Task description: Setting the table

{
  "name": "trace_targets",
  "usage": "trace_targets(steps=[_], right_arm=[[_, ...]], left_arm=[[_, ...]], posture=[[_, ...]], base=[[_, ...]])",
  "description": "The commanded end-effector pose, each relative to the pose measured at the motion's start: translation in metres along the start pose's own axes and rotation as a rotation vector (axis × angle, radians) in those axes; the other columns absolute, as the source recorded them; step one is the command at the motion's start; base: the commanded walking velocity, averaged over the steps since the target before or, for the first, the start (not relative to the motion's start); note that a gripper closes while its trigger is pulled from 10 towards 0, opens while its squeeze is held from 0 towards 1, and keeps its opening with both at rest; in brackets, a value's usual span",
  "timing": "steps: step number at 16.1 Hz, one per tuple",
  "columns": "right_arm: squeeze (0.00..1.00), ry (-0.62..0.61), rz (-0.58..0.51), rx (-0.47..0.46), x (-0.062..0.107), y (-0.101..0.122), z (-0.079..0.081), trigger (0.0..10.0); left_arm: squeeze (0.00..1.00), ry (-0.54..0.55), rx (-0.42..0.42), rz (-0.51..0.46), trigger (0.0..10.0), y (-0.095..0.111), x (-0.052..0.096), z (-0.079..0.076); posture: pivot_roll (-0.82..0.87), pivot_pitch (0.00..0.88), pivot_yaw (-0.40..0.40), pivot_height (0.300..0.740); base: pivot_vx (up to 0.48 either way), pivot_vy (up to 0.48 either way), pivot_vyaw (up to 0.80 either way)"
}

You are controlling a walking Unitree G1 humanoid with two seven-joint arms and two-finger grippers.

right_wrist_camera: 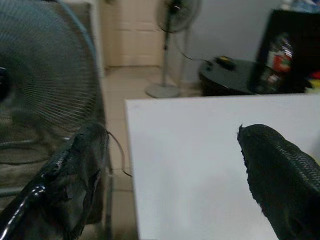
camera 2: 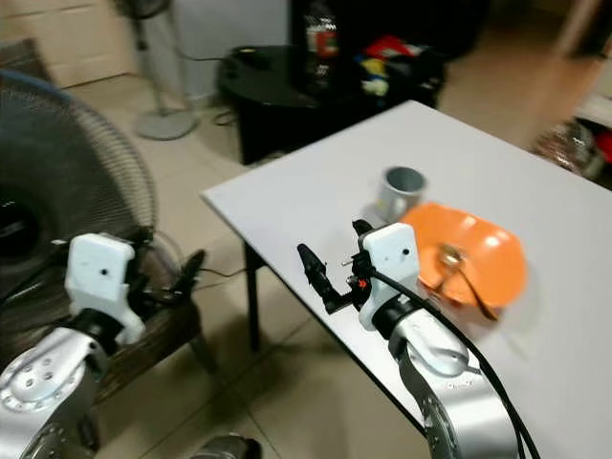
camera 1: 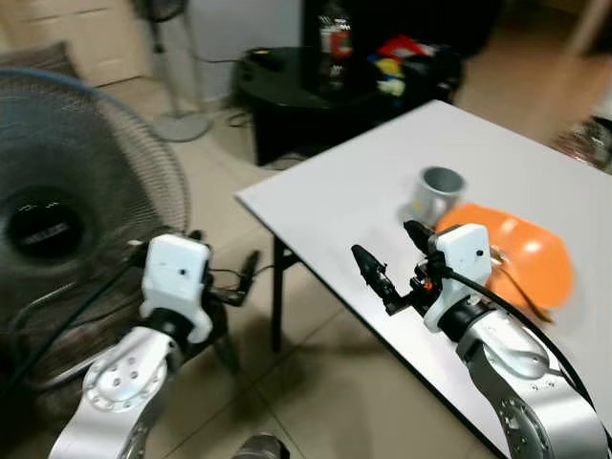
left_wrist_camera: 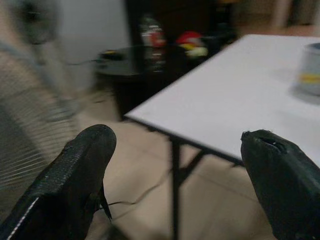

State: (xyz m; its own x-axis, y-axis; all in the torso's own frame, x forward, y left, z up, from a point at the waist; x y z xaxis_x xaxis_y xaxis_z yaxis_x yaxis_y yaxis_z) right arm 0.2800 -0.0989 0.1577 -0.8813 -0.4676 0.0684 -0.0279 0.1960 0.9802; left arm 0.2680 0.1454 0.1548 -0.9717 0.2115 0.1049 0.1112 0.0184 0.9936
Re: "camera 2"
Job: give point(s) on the black cabinet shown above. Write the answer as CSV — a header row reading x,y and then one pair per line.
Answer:
x,y
430,24

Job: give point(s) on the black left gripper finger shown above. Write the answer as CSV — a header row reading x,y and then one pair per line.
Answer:
x,y
143,235
194,275

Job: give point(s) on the beige panelled door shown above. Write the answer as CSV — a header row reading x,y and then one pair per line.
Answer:
x,y
72,38

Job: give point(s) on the metal spoon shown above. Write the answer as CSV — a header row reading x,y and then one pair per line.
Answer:
x,y
449,255

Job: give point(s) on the black round glass table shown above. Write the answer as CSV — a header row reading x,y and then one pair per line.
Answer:
x,y
277,96

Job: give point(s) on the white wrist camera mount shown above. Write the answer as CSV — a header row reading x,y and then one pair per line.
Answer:
x,y
392,263
103,277

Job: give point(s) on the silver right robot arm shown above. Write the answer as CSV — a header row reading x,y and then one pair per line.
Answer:
x,y
440,359

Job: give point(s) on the black table leg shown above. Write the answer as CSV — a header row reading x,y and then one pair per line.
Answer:
x,y
254,296

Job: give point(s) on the red packet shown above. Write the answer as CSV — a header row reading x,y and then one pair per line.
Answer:
x,y
392,46

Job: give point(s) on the brown checked chair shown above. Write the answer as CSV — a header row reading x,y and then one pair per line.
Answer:
x,y
153,359

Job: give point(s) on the small black device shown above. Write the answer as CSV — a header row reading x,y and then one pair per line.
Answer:
x,y
251,57

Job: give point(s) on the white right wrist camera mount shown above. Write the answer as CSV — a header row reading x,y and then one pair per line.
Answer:
x,y
392,263

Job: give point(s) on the grey mug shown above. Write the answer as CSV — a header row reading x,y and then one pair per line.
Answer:
x,y
397,196

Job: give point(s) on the clear bag with red packet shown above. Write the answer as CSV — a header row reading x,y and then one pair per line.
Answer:
x,y
321,40

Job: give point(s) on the grey robot leg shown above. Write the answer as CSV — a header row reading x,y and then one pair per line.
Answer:
x,y
225,448

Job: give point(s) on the large black mesh fan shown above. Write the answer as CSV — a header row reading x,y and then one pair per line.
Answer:
x,y
76,163

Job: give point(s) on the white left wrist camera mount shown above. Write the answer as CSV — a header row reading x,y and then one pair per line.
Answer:
x,y
103,277

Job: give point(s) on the yellow white toy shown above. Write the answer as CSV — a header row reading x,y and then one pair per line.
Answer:
x,y
375,78

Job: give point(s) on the grey pedestal fan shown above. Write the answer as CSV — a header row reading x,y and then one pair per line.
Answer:
x,y
164,124

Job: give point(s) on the orange plastic bowl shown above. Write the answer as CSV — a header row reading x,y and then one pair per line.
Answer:
x,y
478,244

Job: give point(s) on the red cloth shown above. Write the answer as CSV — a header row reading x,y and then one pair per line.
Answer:
x,y
604,145

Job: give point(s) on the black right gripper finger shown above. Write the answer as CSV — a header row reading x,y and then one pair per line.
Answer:
x,y
317,275
362,235

